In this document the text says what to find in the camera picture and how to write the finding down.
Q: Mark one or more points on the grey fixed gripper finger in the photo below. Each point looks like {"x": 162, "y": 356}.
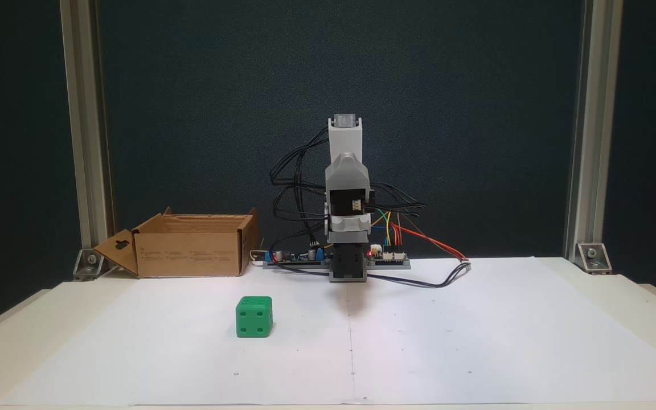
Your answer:
{"x": 348, "y": 224}

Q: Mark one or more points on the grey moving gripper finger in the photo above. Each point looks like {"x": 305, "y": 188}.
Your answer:
{"x": 348, "y": 238}

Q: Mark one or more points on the green die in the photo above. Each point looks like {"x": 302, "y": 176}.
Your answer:
{"x": 254, "y": 318}

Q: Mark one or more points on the circuit board with white connector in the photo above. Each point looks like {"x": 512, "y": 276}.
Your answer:
{"x": 388, "y": 259}

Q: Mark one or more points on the blue circuit board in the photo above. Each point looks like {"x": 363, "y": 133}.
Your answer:
{"x": 294, "y": 259}

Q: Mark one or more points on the open cardboard box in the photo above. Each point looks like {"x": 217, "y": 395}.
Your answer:
{"x": 185, "y": 253}

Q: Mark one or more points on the metal corner bracket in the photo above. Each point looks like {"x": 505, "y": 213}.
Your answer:
{"x": 89, "y": 263}
{"x": 594, "y": 257}

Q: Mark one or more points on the aluminium profile post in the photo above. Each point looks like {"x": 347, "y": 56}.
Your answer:
{"x": 593, "y": 114}
{"x": 83, "y": 114}

